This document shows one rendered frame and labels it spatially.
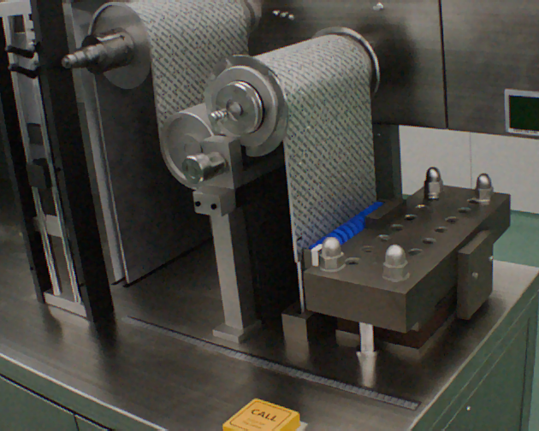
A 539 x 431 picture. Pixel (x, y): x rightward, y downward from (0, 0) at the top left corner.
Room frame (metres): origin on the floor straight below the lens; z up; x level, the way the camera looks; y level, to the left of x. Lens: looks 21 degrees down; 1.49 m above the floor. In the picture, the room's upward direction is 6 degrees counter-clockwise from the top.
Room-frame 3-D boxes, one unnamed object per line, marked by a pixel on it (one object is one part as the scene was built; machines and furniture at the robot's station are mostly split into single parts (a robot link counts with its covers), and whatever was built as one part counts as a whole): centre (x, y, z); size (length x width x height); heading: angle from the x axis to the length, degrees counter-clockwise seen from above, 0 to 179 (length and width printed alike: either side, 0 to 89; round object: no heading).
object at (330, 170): (1.13, -0.10, 1.11); 0.23 x 0.01 x 0.18; 141
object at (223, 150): (1.07, 0.07, 1.05); 0.06 x 0.05 x 0.31; 141
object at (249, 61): (1.08, 0.02, 1.25); 0.15 x 0.01 x 0.15; 51
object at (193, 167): (1.04, 0.09, 1.18); 0.04 x 0.02 x 0.04; 51
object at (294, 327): (1.14, -0.11, 0.92); 0.28 x 0.04 x 0.04; 141
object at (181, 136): (1.25, 0.03, 1.17); 0.26 x 0.12 x 0.12; 141
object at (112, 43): (1.22, 0.23, 1.33); 0.06 x 0.06 x 0.06; 51
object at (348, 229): (1.12, -0.12, 1.03); 0.21 x 0.04 x 0.03; 141
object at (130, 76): (1.34, 0.13, 1.33); 0.25 x 0.14 x 0.14; 141
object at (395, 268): (0.94, -0.16, 1.05); 0.04 x 0.04 x 0.04
